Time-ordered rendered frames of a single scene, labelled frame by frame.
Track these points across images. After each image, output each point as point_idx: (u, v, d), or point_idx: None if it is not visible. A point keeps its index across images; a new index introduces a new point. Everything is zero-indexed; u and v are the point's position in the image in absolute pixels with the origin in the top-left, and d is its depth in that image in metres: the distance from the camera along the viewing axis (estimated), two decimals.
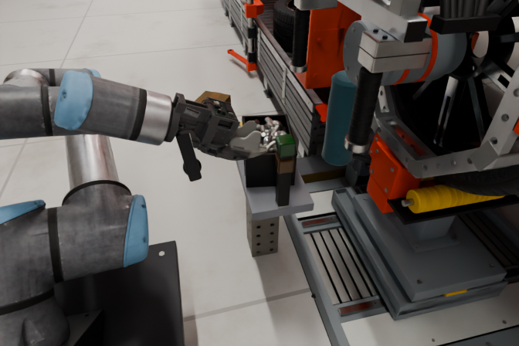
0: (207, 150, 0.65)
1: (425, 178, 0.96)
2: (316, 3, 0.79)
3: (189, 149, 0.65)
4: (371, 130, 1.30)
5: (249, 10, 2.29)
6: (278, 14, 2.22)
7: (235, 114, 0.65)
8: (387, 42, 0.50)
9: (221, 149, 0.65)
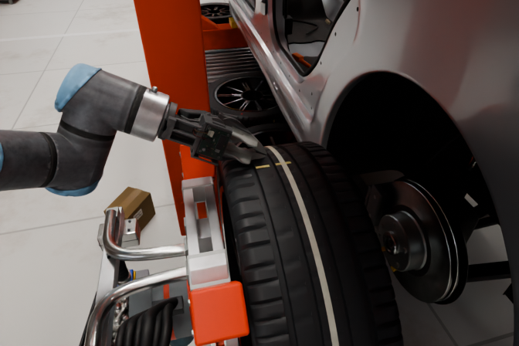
0: None
1: None
2: None
3: None
4: None
5: None
6: None
7: (223, 150, 0.64)
8: None
9: None
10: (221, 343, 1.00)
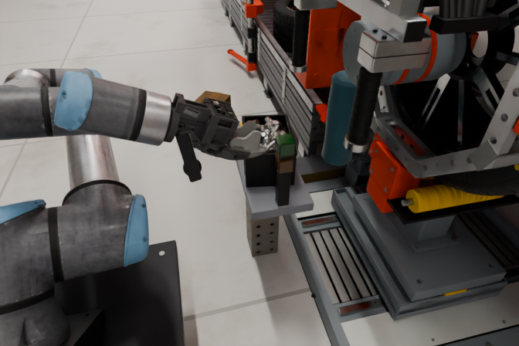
0: (207, 150, 0.65)
1: (425, 177, 0.96)
2: (316, 3, 0.79)
3: (189, 149, 0.65)
4: (371, 130, 1.30)
5: (249, 10, 2.29)
6: (278, 14, 2.22)
7: (234, 114, 0.65)
8: (386, 42, 0.50)
9: (221, 149, 0.65)
10: None
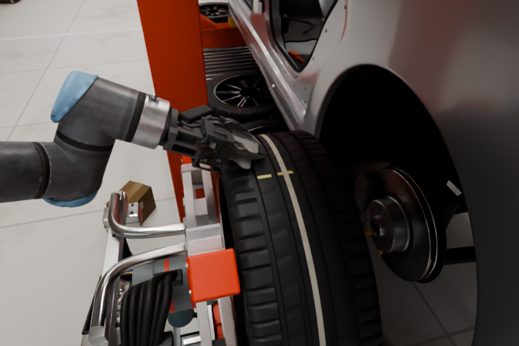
0: None
1: None
2: None
3: None
4: None
5: None
6: None
7: (225, 160, 0.64)
8: None
9: None
10: (218, 321, 1.06)
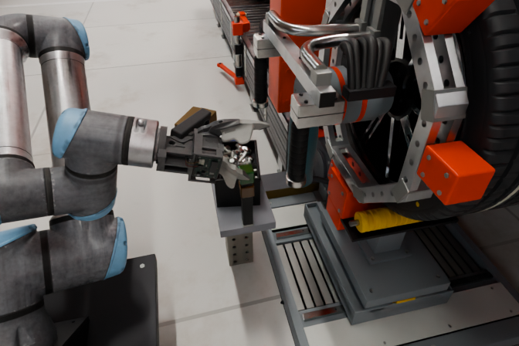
0: None
1: None
2: (271, 52, 0.91)
3: None
4: None
5: (235, 28, 2.41)
6: (262, 32, 2.34)
7: (218, 171, 0.66)
8: (306, 106, 0.63)
9: None
10: None
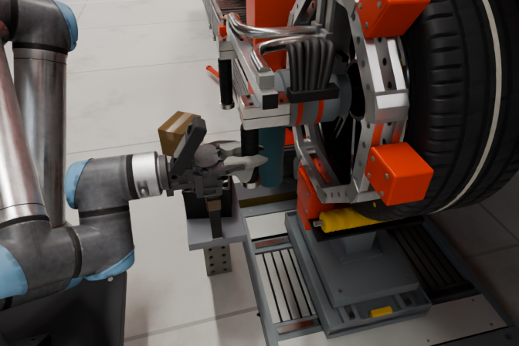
0: (198, 148, 0.73)
1: None
2: (233, 54, 0.92)
3: None
4: None
5: (222, 32, 2.38)
6: None
7: None
8: (252, 108, 0.63)
9: None
10: None
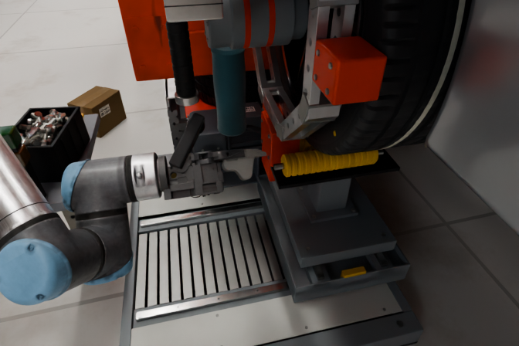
0: None
1: (310, 146, 0.99)
2: None
3: None
4: (204, 124, 1.23)
5: None
6: None
7: None
8: None
9: None
10: None
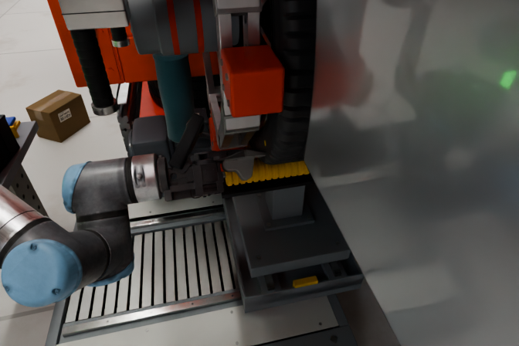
0: None
1: None
2: None
3: None
4: (145, 131, 1.20)
5: None
6: None
7: None
8: None
9: None
10: None
